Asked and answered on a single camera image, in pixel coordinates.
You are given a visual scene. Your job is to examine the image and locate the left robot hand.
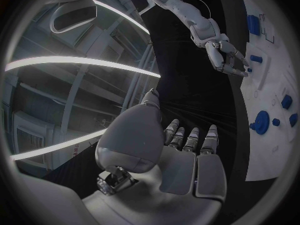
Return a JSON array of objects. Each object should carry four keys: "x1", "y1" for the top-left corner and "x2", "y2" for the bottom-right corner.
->
[{"x1": 81, "y1": 87, "x2": 229, "y2": 225}]

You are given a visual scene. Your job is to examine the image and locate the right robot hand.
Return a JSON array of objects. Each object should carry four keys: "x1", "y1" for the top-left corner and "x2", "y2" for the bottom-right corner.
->
[{"x1": 204, "y1": 39, "x2": 251, "y2": 78}]

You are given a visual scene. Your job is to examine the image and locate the white task board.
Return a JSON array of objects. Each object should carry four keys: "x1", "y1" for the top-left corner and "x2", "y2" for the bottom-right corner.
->
[{"x1": 240, "y1": 0, "x2": 300, "y2": 182}]

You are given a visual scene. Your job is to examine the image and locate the blue ribbed block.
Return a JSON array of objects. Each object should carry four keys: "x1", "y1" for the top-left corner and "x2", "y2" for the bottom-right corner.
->
[{"x1": 246, "y1": 14, "x2": 262, "y2": 37}]

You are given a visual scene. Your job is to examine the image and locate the blue gear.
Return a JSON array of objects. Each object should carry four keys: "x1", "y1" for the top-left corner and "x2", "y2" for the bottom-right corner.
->
[{"x1": 248, "y1": 110, "x2": 271, "y2": 135}]

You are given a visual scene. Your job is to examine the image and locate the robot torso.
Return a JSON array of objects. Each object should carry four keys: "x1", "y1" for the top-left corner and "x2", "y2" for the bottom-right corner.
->
[{"x1": 44, "y1": 0, "x2": 155, "y2": 35}]

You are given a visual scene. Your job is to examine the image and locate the white cable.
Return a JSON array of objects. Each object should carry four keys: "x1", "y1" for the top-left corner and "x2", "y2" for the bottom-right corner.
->
[{"x1": 172, "y1": 0, "x2": 212, "y2": 20}]

